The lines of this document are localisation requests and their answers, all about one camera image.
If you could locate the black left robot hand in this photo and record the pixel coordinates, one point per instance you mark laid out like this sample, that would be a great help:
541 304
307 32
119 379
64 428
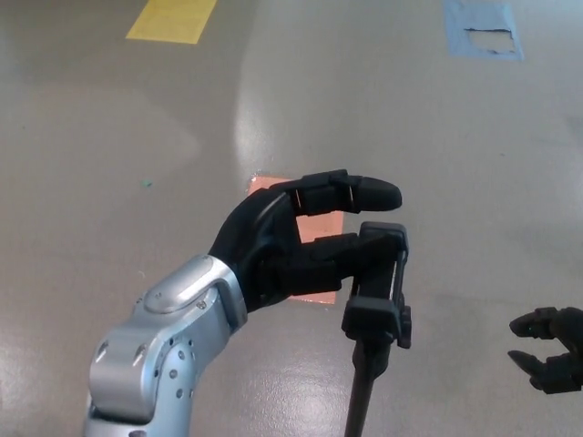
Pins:
255 232

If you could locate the torn blue floor marker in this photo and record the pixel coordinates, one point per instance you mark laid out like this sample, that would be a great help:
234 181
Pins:
457 32

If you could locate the yellow floor marker rectangle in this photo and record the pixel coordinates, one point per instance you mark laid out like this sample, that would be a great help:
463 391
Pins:
170 20

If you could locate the orange floor marker rectangle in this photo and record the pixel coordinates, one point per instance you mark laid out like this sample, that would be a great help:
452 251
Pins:
321 225

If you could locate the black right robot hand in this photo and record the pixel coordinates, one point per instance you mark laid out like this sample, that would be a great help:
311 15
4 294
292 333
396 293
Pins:
565 359

